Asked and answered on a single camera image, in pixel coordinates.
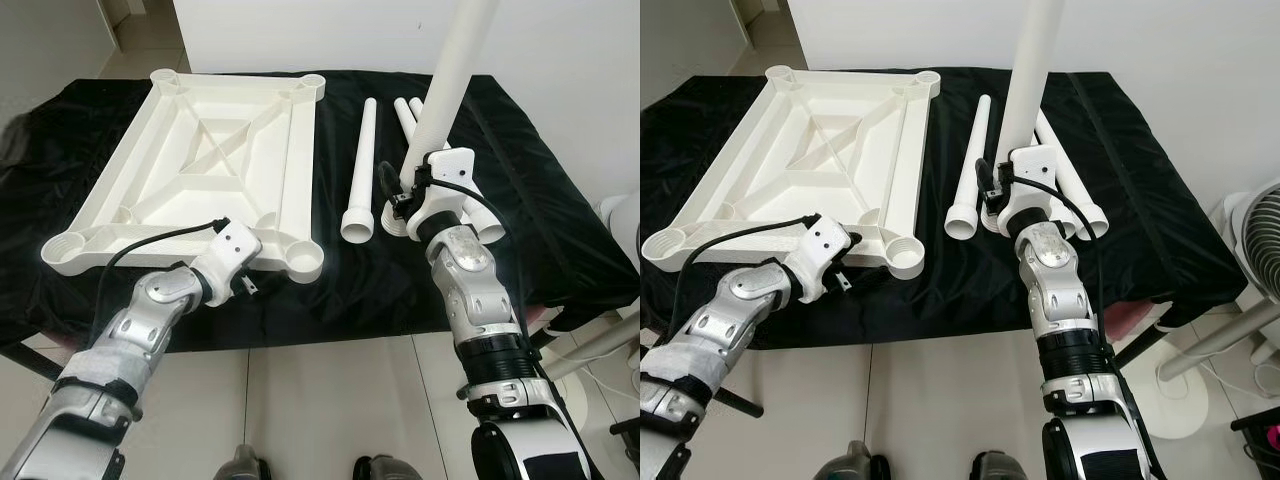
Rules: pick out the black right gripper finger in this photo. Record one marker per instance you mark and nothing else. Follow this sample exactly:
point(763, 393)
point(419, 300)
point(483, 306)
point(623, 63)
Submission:
point(983, 180)
point(386, 182)

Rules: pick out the white plastic table leg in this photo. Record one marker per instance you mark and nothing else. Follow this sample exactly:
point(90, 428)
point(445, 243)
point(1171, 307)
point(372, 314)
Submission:
point(1092, 220)
point(493, 225)
point(1030, 70)
point(450, 80)
point(402, 112)
point(1066, 195)
point(362, 170)
point(968, 170)

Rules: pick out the white plastic table top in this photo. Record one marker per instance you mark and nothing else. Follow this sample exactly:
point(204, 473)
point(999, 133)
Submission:
point(830, 140)
point(220, 140)

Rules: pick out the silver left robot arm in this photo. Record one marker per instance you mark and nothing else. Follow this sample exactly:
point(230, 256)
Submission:
point(150, 310)
point(745, 305)

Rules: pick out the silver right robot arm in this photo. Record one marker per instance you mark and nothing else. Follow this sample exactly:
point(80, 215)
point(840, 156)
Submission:
point(470, 290)
point(1055, 290)

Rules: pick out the black table cloth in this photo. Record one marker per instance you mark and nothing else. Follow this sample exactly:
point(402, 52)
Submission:
point(1160, 200)
point(560, 200)

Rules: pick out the black metal table leg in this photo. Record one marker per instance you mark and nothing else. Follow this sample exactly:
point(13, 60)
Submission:
point(740, 402)
point(30, 360)
point(1135, 345)

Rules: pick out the grey left robot foot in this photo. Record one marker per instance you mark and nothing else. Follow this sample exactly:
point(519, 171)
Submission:
point(243, 465)
point(850, 462)

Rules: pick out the grey robot foot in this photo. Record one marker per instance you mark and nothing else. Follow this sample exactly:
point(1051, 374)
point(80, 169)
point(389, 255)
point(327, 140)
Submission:
point(243, 465)
point(385, 470)
point(850, 462)
point(998, 467)

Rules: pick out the grey right robot foot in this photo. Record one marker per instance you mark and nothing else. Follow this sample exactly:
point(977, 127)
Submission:
point(385, 470)
point(998, 467)

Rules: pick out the black metal rack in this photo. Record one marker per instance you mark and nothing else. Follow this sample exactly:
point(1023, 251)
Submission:
point(1255, 455)

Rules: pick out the magenta vacuum cleaner part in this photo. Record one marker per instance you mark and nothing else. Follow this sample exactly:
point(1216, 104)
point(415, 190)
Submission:
point(1273, 437)

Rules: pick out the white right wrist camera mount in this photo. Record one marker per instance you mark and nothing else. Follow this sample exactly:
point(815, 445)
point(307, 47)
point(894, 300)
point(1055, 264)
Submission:
point(1035, 160)
point(450, 170)

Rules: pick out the white pedestal fan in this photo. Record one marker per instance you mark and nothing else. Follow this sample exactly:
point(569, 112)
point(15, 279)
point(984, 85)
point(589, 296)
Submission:
point(625, 215)
point(1255, 240)

